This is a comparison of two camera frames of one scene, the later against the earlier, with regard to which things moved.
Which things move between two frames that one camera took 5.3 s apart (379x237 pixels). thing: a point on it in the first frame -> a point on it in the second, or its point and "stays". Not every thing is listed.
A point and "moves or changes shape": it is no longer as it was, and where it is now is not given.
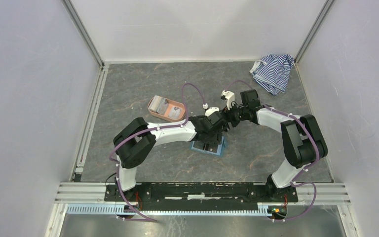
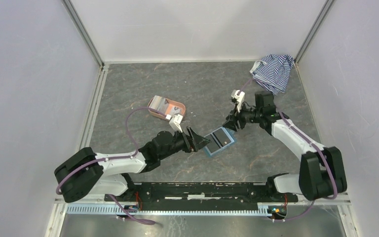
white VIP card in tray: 175,112 stays
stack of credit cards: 159,104 stays
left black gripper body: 215,137 -> 180,142
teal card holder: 215,149 moves or changes shape
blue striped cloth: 272,73 stays
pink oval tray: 167,109 stays
